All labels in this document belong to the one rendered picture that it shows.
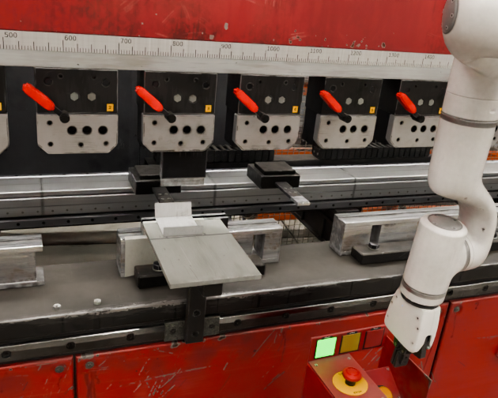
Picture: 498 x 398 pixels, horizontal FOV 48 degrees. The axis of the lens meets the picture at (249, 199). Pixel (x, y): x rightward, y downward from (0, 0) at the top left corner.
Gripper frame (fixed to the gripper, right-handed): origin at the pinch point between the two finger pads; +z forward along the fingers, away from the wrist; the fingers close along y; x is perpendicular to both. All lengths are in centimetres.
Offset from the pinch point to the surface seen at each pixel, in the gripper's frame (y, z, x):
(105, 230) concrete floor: -234, 104, -20
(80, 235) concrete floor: -229, 104, -36
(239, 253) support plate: -22.7, -13.9, -28.5
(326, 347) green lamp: -9.9, 3.8, -11.2
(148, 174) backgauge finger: -62, -14, -39
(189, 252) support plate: -25.2, -13.7, -38.6
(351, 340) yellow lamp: -10.0, 3.4, -4.9
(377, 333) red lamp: -10.0, 2.8, 1.8
